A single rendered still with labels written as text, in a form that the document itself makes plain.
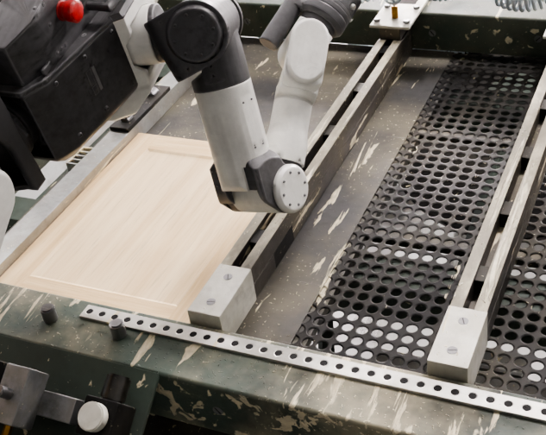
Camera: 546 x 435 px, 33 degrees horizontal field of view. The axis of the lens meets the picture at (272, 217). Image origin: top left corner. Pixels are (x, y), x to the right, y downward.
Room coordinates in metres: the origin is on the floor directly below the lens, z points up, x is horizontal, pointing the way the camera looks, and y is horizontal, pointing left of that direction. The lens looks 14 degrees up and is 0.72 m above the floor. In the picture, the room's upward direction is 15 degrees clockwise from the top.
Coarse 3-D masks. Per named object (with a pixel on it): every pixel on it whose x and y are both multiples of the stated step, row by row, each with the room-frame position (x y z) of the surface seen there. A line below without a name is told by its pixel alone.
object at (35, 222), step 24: (168, 96) 2.09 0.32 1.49; (144, 120) 2.03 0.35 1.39; (120, 144) 1.97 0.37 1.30; (72, 168) 1.92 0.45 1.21; (96, 168) 1.92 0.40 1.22; (48, 192) 1.87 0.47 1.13; (72, 192) 1.87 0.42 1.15; (24, 216) 1.83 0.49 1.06; (48, 216) 1.82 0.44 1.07; (24, 240) 1.78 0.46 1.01; (0, 264) 1.74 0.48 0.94
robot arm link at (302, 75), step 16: (304, 32) 1.36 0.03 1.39; (320, 32) 1.37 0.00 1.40; (288, 48) 1.37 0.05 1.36; (304, 48) 1.37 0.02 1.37; (320, 48) 1.37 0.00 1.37; (288, 64) 1.37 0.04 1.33; (304, 64) 1.37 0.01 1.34; (320, 64) 1.37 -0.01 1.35; (288, 80) 1.38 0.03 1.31; (304, 80) 1.38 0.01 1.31; (320, 80) 1.38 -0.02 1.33; (288, 96) 1.40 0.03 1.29; (304, 96) 1.40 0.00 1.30
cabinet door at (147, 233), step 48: (144, 144) 1.98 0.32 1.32; (192, 144) 1.95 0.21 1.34; (96, 192) 1.88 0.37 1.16; (144, 192) 1.86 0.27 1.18; (192, 192) 1.83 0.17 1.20; (48, 240) 1.80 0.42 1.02; (96, 240) 1.78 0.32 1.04; (144, 240) 1.75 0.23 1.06; (192, 240) 1.72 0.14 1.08; (48, 288) 1.70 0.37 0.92; (96, 288) 1.68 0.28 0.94; (144, 288) 1.65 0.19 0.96; (192, 288) 1.63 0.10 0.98
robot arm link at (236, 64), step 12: (204, 0) 1.20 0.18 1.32; (216, 0) 1.22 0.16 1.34; (228, 0) 1.27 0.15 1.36; (228, 12) 1.23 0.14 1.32; (228, 48) 1.25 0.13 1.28; (240, 48) 1.27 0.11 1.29; (228, 60) 1.26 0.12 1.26; (240, 60) 1.27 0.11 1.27; (204, 72) 1.27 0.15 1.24; (216, 72) 1.27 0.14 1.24; (228, 72) 1.27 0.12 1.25; (240, 72) 1.28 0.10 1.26; (192, 84) 1.30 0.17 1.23; (204, 84) 1.28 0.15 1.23; (216, 84) 1.27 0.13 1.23; (228, 84) 1.27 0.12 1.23
